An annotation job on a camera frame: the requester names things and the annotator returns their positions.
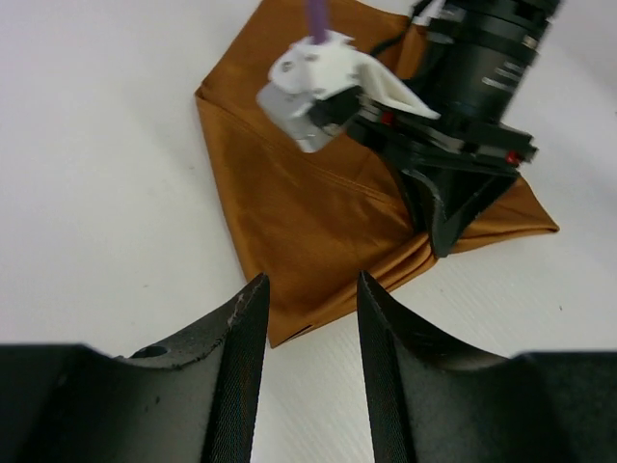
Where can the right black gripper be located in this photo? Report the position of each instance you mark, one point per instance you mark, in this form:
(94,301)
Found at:
(425,145)

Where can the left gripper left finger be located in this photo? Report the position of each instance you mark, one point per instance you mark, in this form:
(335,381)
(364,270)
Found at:
(191,397)

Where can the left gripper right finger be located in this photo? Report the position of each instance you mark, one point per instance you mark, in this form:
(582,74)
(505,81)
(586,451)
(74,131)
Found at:
(434,398)

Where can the brown cloth napkin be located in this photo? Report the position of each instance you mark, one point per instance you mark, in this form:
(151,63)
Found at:
(311,222)

